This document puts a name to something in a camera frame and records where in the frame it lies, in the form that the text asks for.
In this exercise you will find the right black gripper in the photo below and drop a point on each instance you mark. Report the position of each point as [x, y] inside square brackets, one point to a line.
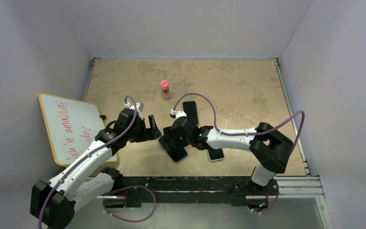
[169, 133]

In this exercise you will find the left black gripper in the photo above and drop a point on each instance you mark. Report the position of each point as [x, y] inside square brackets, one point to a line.
[150, 133]

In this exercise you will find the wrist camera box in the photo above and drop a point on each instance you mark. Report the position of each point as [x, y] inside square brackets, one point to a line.
[138, 107]
[177, 114]

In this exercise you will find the yellow framed whiteboard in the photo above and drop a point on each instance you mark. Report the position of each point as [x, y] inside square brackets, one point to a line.
[71, 126]

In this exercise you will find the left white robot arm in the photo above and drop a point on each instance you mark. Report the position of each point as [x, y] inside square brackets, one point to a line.
[54, 203]

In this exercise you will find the black mounting rail base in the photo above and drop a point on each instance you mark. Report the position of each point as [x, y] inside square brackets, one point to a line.
[235, 191]

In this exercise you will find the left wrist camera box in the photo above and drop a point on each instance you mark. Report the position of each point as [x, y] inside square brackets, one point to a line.
[138, 107]

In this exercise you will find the beige cased smartphone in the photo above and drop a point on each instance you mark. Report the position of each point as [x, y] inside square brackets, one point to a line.
[215, 154]

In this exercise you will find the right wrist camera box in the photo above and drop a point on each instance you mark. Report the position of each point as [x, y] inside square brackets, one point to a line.
[177, 114]

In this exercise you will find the purple edged smartphone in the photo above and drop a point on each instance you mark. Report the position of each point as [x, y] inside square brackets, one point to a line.
[190, 108]

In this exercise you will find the pink capped small bottle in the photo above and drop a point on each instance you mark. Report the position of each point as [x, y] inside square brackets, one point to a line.
[165, 89]

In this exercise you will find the black smartphone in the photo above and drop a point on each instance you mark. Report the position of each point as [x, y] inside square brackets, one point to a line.
[176, 154]

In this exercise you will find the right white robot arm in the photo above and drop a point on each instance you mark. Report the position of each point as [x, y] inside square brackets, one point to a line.
[270, 147]

